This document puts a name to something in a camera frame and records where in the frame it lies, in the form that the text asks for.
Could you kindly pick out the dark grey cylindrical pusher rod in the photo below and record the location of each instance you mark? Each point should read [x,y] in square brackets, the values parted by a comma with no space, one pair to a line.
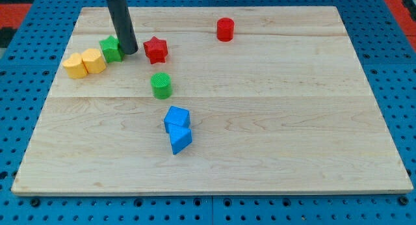
[123,26]

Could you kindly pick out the red star block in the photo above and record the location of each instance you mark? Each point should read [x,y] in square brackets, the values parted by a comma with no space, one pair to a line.
[156,50]

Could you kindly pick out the green star block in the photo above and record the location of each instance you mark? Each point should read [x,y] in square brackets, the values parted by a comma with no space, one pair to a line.
[111,49]

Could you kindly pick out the yellow hexagon block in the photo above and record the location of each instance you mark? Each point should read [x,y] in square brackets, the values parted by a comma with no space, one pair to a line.
[93,60]

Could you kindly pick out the yellow heart block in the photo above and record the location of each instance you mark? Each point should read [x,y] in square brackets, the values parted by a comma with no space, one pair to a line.
[75,67]

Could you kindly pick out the green cylinder block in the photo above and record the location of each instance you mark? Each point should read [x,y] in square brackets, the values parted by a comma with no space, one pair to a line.
[161,85]

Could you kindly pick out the red cylinder block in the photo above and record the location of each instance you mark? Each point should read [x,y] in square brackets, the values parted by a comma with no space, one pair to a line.
[225,29]

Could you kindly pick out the blue cube block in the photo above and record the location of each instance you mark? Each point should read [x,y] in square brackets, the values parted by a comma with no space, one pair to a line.
[176,116]

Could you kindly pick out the light wooden board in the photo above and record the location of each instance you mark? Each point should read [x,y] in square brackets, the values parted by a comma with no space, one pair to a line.
[283,108]

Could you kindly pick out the blue triangle block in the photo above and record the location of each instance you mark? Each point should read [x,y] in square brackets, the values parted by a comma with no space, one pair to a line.
[180,138]

